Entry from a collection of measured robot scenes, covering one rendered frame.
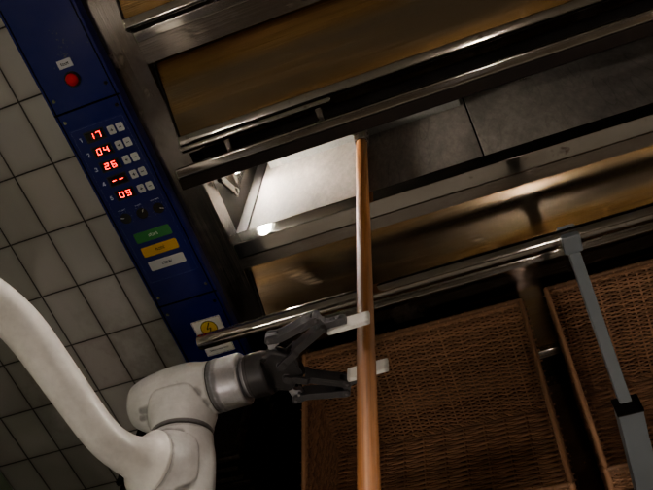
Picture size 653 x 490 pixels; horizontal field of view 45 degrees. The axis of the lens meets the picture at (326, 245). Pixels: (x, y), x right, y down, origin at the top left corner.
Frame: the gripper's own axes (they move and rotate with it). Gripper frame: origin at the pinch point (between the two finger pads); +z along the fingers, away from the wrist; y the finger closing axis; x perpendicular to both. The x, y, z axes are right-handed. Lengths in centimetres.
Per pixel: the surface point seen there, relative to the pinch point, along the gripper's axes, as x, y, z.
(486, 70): -42, -24, 32
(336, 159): -90, 1, -7
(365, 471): 29.9, -1.5, 0.5
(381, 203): -57, 2, 4
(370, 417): 19.7, -1.3, 1.2
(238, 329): -19.7, 1.9, -25.8
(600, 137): -56, 2, 52
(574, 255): -17.9, 5.4, 37.1
